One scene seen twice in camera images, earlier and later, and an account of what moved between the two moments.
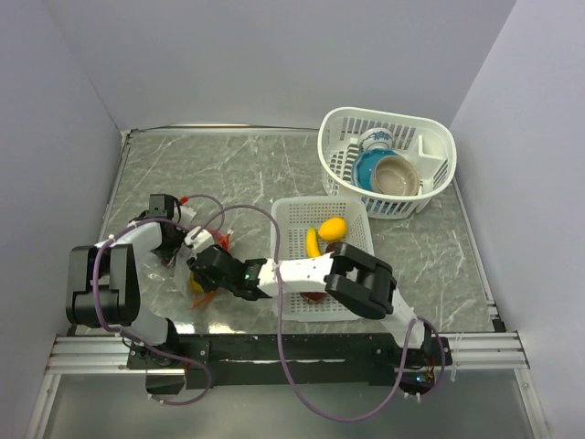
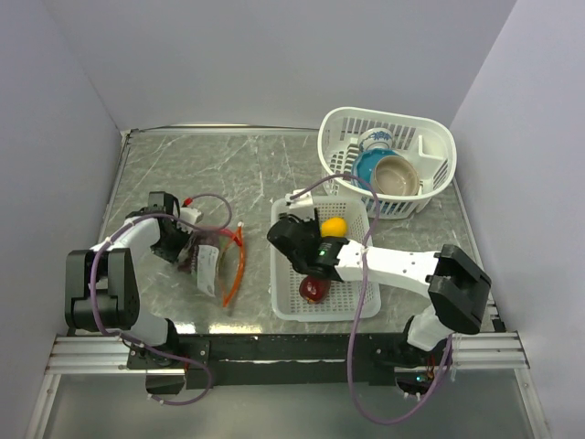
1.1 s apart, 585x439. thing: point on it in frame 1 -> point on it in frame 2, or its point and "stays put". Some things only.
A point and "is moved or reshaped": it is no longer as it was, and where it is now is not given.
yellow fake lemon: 333,229 stays put
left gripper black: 164,252 stays put
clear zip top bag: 168,289 is moved or reshaped
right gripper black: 208,285 -> 313,223
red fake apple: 313,296 stays put
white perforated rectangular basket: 307,226 stays put
